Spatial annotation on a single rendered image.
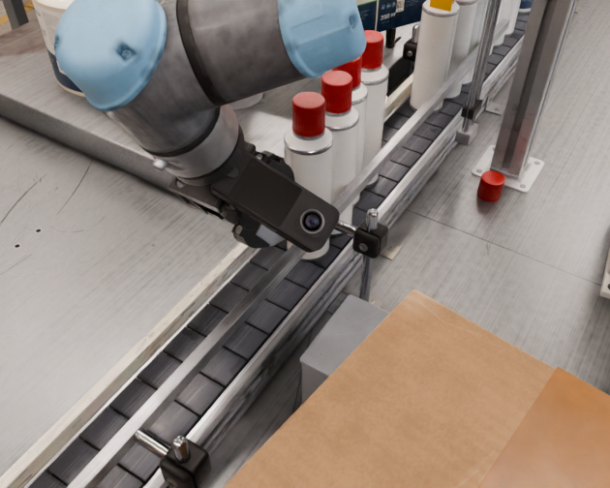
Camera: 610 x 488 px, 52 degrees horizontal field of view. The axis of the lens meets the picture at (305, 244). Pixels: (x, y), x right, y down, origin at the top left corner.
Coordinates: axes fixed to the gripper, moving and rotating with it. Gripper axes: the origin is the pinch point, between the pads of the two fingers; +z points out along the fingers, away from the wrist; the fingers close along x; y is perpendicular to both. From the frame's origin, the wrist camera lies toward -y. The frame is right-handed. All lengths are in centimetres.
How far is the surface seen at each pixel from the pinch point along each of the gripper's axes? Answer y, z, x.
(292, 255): -3.9, -4.9, 3.0
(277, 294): -1.3, 2.5, 6.6
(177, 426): -2.6, -6.7, 22.8
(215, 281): 3.8, -2.3, 8.7
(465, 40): -1.9, 18.2, -41.2
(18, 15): 182, 92, -53
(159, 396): -3.6, -14.7, 20.1
